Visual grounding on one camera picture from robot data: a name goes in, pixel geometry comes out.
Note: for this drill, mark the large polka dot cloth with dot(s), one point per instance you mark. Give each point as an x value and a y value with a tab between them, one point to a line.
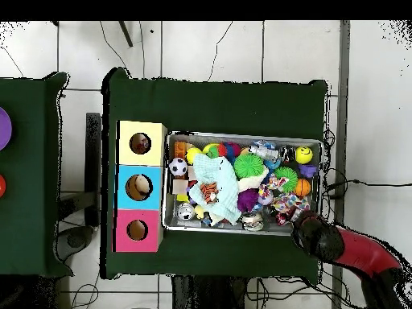
289	202

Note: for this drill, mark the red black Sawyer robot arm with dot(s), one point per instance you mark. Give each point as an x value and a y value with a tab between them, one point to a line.
360	251

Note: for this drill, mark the silver mesh bin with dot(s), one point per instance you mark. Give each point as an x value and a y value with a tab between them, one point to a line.
225	229

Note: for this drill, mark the wooden box with three holes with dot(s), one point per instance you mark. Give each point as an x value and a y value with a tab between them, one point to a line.
127	157

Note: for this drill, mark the mint green cloth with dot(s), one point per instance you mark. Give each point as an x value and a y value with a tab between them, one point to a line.
215	173

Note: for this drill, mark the yellow tennis ball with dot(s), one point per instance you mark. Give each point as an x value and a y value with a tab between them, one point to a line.
193	154

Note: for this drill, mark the small tiger plush toy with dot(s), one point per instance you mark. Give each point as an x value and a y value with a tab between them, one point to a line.
210	192

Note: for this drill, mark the black and white soccer ball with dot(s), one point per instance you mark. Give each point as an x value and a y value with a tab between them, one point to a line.
178	167

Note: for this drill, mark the large green spiky ball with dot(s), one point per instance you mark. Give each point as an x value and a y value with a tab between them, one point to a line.
248	165

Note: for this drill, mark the silver robot toy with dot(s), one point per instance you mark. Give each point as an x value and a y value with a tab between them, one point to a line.
264	152

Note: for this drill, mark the dark green tablecloth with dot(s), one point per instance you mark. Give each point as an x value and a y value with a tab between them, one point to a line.
219	106
29	193

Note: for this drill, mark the colourful patterned cloth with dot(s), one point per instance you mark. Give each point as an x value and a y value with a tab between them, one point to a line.
273	182

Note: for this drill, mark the small green spiky ball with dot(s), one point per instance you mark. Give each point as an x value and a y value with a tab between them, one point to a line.
286	178

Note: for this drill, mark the orange basketball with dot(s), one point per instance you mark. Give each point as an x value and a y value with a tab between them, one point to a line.
302	188

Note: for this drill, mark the yellow smiley ball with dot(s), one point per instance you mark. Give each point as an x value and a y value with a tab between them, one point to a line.
304	155

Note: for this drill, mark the black stand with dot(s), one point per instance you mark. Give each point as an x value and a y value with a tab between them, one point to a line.
93	145

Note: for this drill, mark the black tripod leg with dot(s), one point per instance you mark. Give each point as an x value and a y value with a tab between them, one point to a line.
126	34

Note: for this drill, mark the red ball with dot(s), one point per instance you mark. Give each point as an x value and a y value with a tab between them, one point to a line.
2	186

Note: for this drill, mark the purple plate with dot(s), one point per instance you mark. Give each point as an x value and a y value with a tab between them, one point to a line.
4	128

